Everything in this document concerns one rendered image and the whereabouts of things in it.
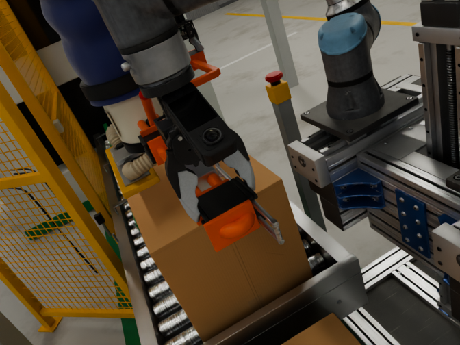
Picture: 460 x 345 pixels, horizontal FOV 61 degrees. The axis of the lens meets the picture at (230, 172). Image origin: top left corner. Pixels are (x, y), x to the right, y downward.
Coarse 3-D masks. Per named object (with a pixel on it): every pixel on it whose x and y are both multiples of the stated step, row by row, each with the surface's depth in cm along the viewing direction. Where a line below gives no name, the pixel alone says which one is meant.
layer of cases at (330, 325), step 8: (320, 320) 113; (328, 320) 112; (336, 320) 111; (312, 328) 112; (320, 328) 111; (328, 328) 110; (336, 328) 109; (344, 328) 108; (296, 336) 111; (304, 336) 110; (312, 336) 109; (320, 336) 109; (328, 336) 108; (336, 336) 107; (344, 336) 106; (352, 336) 106; (288, 344) 110; (296, 344) 109; (304, 344) 108; (312, 344) 107; (320, 344) 107; (328, 344) 106; (336, 344) 105; (344, 344) 104; (352, 344) 104; (360, 344) 103
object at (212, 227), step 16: (208, 192) 59; (224, 192) 58; (240, 192) 56; (208, 208) 56; (224, 208) 55; (240, 208) 54; (208, 224) 53; (224, 224) 54; (256, 224) 56; (224, 240) 55
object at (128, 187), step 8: (120, 144) 116; (112, 152) 120; (112, 160) 116; (128, 160) 105; (112, 168) 111; (120, 168) 108; (152, 168) 103; (120, 176) 105; (144, 176) 100; (152, 176) 99; (120, 184) 101; (128, 184) 99; (136, 184) 98; (144, 184) 98; (152, 184) 99; (128, 192) 97; (136, 192) 98
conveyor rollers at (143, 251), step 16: (128, 208) 206; (304, 240) 141; (144, 256) 168; (320, 256) 132; (160, 272) 153; (160, 288) 146; (160, 304) 138; (176, 304) 138; (176, 320) 130; (176, 336) 125; (192, 336) 123
